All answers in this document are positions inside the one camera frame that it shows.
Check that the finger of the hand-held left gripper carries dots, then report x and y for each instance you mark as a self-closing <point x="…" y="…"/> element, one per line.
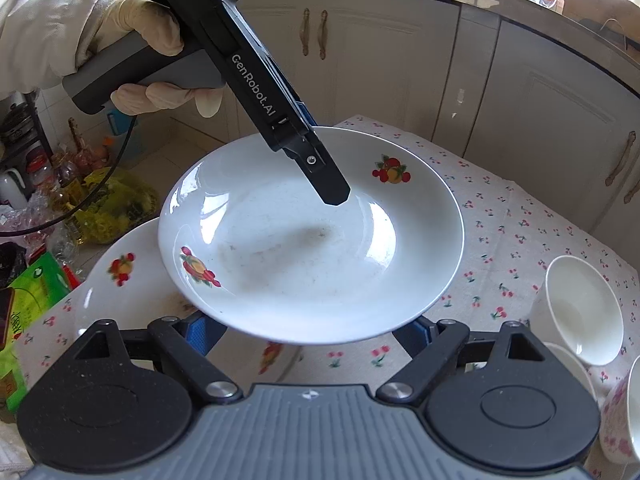
<point x="303" y="114"/>
<point x="322" y="175"/>

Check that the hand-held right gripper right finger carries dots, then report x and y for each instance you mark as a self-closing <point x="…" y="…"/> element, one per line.
<point x="421" y="335"/>

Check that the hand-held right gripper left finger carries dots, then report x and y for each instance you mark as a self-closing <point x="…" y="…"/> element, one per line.
<point x="202" y="335"/>

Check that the white plate fruit print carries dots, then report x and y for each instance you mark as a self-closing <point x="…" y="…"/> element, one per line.
<point x="130" y="300"/>
<point x="300" y="260"/>

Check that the white bowl pink floral print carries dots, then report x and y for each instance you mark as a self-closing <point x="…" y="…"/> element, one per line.
<point x="575" y="372"/>
<point x="622" y="425"/>

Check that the plain white bowl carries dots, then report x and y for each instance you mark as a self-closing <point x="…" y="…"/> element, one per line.
<point x="580" y="310"/>

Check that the person's left forearm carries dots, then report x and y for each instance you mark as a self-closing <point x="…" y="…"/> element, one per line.
<point x="40" y="35"/>

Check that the person's left hand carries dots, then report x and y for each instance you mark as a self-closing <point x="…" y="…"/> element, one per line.
<point x="130" y="17"/>

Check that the cherry print tablecloth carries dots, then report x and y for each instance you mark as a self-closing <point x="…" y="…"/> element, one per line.
<point x="500" y="240"/>

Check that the blue plastic item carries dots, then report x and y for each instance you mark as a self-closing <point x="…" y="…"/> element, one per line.
<point x="117" y="121"/>

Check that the yellow plastic bag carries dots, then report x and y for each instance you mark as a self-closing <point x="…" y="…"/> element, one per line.
<point x="115" y="205"/>

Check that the large green packet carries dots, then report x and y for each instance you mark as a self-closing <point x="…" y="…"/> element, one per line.
<point x="30" y="320"/>

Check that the brown glass bottle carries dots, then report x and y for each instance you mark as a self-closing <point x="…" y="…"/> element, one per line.
<point x="79" y="147"/>

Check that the clear plastic bag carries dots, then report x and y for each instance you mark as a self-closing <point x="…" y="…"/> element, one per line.
<point x="42" y="215"/>

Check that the black plastic bag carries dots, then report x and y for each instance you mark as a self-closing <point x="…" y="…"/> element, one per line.
<point x="10" y="262"/>

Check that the white plastic jug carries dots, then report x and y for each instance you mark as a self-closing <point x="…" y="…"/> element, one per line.
<point x="11" y="187"/>

